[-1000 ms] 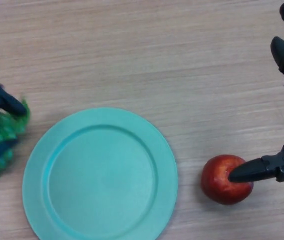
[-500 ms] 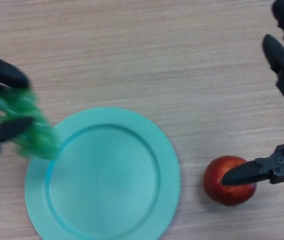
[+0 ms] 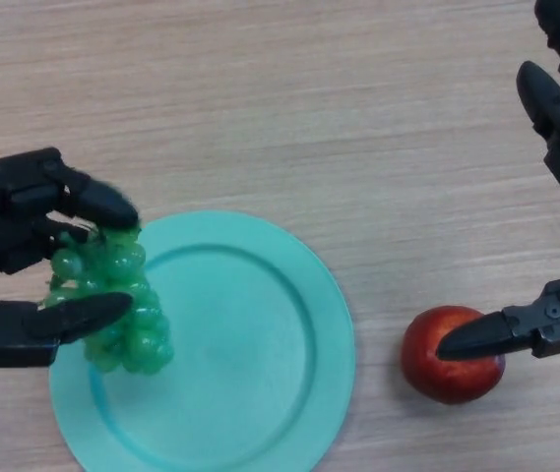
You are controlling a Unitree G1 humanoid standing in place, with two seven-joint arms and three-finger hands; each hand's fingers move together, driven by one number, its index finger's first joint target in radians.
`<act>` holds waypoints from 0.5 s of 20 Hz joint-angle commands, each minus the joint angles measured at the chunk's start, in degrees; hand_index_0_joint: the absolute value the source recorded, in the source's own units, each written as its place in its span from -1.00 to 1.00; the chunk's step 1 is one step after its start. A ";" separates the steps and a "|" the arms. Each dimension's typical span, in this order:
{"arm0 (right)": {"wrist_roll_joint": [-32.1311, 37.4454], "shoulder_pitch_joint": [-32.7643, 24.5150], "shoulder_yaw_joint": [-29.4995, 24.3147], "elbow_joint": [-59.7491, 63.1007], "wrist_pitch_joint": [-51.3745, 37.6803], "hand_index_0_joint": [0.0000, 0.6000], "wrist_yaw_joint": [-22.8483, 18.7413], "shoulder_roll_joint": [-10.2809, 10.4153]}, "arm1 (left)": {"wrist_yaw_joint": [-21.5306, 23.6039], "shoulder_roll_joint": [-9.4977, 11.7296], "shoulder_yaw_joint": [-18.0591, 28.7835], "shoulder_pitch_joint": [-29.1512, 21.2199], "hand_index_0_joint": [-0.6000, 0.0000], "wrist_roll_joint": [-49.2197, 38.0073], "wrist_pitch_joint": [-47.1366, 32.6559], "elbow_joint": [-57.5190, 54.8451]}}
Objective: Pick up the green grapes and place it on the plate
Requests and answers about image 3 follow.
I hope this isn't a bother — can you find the red apple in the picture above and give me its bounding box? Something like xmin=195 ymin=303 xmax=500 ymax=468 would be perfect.
xmin=400 ymin=305 xmax=507 ymax=406

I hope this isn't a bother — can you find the turquoise round plate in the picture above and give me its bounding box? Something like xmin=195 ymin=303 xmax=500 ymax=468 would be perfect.
xmin=48 ymin=210 xmax=357 ymax=472

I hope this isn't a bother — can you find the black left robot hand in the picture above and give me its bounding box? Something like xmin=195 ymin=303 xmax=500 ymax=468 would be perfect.
xmin=0 ymin=146 xmax=142 ymax=370

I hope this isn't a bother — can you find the green grapes bunch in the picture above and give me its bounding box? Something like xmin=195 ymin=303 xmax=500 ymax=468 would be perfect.
xmin=42 ymin=223 xmax=176 ymax=376

